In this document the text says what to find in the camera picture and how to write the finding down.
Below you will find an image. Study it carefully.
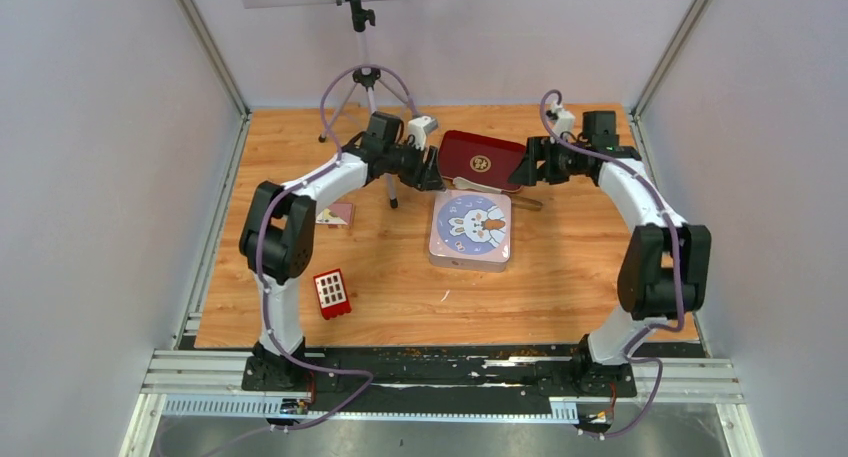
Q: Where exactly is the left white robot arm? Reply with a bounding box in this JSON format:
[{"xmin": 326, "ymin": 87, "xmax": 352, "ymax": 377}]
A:
[{"xmin": 239, "ymin": 111, "xmax": 445, "ymax": 390}]

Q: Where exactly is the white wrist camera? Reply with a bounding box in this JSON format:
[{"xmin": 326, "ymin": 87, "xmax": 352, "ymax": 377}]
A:
[
  {"xmin": 552, "ymin": 108, "xmax": 576, "ymax": 139},
  {"xmin": 404, "ymin": 115, "xmax": 439, "ymax": 150}
]

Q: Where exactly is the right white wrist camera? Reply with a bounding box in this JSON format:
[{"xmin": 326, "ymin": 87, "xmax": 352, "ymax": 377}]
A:
[{"xmin": 552, "ymin": 108, "xmax": 576, "ymax": 139}]

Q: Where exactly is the silver compartment tin box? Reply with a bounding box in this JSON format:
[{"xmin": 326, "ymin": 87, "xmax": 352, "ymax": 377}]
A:
[{"xmin": 428, "ymin": 246, "xmax": 511, "ymax": 273}]

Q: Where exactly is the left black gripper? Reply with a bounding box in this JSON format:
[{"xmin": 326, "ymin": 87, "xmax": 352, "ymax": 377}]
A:
[{"xmin": 384, "ymin": 138, "xmax": 449, "ymax": 194}]

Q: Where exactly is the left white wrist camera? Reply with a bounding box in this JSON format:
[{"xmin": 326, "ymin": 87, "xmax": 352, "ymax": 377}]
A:
[{"xmin": 404, "ymin": 115, "xmax": 439, "ymax": 150}]

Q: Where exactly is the grey tripod stand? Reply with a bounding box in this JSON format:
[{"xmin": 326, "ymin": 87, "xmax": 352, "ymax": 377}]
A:
[{"xmin": 297, "ymin": 0, "xmax": 424, "ymax": 211}]

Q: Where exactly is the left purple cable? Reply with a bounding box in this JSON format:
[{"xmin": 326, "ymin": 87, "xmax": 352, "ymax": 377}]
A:
[{"xmin": 254, "ymin": 63, "xmax": 422, "ymax": 432}]

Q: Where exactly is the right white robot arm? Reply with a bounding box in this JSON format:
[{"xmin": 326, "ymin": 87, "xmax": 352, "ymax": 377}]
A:
[{"xmin": 509, "ymin": 104, "xmax": 711, "ymax": 395}]

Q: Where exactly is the red lacquer tray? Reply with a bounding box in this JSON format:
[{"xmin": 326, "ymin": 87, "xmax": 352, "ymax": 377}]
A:
[{"xmin": 438, "ymin": 130, "xmax": 525, "ymax": 193}]

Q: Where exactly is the purple cable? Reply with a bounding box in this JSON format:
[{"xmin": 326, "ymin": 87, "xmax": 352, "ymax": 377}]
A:
[
  {"xmin": 539, "ymin": 89, "xmax": 687, "ymax": 440},
  {"xmin": 254, "ymin": 63, "xmax": 422, "ymax": 432}
]

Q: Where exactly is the silver tin lid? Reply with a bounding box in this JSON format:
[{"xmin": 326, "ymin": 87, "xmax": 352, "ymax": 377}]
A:
[{"xmin": 428, "ymin": 190, "xmax": 512, "ymax": 254}]

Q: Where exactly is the red small box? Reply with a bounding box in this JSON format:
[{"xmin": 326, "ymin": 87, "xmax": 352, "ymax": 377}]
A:
[{"xmin": 313, "ymin": 268, "xmax": 352, "ymax": 320}]

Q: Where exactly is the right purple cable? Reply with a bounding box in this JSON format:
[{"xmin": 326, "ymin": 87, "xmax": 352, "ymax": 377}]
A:
[{"xmin": 539, "ymin": 89, "xmax": 687, "ymax": 440}]

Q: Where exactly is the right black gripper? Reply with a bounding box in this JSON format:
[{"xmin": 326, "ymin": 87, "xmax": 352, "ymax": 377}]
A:
[{"xmin": 508, "ymin": 136, "xmax": 589, "ymax": 187}]

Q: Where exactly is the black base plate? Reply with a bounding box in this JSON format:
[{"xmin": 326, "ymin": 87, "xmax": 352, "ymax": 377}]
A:
[{"xmin": 241, "ymin": 344, "xmax": 637, "ymax": 415}]

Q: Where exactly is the pink white card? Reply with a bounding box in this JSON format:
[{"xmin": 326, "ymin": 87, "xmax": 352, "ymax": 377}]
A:
[{"xmin": 316, "ymin": 202, "xmax": 355, "ymax": 228}]

